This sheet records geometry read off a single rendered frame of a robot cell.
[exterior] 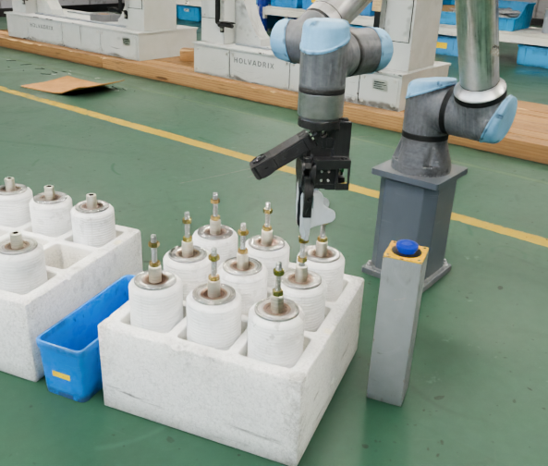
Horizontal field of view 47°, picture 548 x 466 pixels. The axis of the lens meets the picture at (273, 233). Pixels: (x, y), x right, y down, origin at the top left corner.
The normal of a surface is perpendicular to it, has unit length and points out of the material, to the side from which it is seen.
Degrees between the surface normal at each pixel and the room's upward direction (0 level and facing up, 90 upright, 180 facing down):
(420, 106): 88
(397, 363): 90
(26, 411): 0
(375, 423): 0
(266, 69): 90
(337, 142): 90
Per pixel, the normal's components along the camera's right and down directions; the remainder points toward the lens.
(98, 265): 0.92, 0.18
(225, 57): -0.62, 0.29
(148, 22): 0.78, 0.28
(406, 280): -0.38, 0.36
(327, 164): 0.11, 0.41
